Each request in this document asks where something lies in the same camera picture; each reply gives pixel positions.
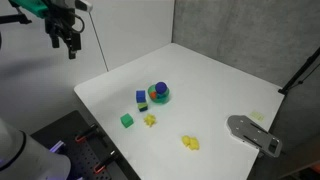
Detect blue and green block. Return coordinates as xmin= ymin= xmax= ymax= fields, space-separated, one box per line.
xmin=137 ymin=102 xmax=149 ymax=113

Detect yellow plush toy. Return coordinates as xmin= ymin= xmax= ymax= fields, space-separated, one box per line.
xmin=181 ymin=134 xmax=201 ymax=152

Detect black tripod pole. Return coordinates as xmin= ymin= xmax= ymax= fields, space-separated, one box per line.
xmin=278 ymin=46 xmax=320 ymax=96

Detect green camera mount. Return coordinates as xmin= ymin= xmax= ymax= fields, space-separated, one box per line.
xmin=8 ymin=0 xmax=50 ymax=20

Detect pale yellow tape patch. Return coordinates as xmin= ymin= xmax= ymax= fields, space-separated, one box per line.
xmin=249 ymin=110 xmax=265 ymax=122

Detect black perforated base board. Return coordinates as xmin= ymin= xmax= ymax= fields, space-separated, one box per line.
xmin=30 ymin=110 xmax=141 ymax=180

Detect black cable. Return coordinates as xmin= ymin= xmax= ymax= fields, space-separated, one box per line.
xmin=73 ymin=13 xmax=86 ymax=34

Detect black orange clamp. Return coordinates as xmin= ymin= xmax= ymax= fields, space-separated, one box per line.
xmin=93 ymin=150 xmax=119 ymax=174
xmin=74 ymin=123 xmax=100 ymax=144

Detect blue spiky ball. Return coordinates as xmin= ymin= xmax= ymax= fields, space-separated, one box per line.
xmin=154 ymin=81 xmax=169 ymax=94

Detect blue foam cube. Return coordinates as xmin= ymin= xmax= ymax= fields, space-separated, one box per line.
xmin=135 ymin=89 xmax=147 ymax=104

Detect green plastic bowl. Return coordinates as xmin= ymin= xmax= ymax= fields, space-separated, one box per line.
xmin=147 ymin=83 xmax=171 ymax=105

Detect green foam cube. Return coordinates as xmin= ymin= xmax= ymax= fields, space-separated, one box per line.
xmin=120 ymin=113 xmax=135 ymax=129

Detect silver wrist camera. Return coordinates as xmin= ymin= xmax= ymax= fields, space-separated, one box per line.
xmin=74 ymin=0 xmax=94 ymax=13

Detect small metal bracket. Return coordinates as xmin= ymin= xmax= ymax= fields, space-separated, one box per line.
xmin=49 ymin=140 xmax=65 ymax=153

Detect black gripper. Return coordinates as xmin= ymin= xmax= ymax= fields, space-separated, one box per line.
xmin=44 ymin=0 xmax=83 ymax=60

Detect yellow spiky toy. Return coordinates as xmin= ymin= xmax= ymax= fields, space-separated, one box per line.
xmin=143 ymin=113 xmax=158 ymax=128

